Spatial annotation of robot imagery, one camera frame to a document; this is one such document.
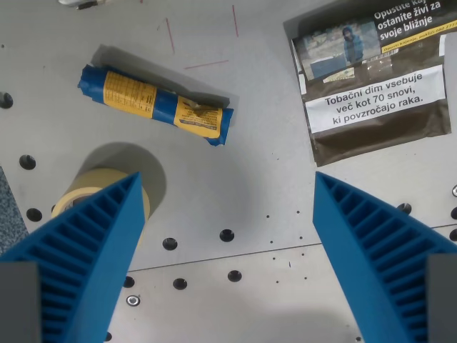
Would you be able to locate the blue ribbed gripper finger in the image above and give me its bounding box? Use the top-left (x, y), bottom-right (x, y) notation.
top-left (312, 171), bottom-right (457, 343)
top-left (0, 171), bottom-right (148, 343)

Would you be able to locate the yellow masking tape roll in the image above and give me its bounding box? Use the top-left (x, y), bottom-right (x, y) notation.
top-left (51, 167), bottom-right (151, 247)

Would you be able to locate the brown tobacco pouch warning label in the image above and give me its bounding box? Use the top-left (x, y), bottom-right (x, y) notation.
top-left (283, 0), bottom-right (457, 167)

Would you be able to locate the silver object with black tip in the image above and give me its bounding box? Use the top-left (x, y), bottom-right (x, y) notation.
top-left (58, 0), bottom-right (108, 11)

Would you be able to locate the rolled blue bag yellow label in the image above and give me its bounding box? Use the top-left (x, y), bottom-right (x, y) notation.
top-left (77, 64), bottom-right (235, 146)

